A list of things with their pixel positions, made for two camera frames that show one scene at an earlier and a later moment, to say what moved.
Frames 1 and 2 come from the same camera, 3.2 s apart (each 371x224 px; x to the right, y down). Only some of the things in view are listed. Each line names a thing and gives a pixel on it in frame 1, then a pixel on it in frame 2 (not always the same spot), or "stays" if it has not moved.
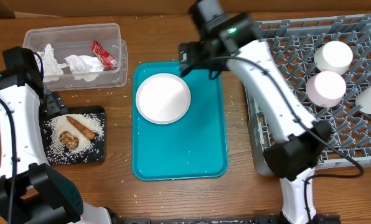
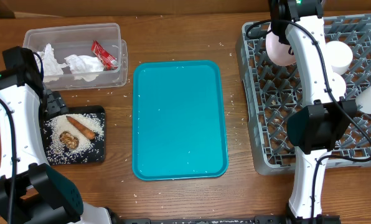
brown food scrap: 70,141 stays
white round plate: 163,98 → 277,51
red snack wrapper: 108,61 stays
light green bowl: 333,56 stays
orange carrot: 81,129 stays
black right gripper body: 195,54 → 276,28
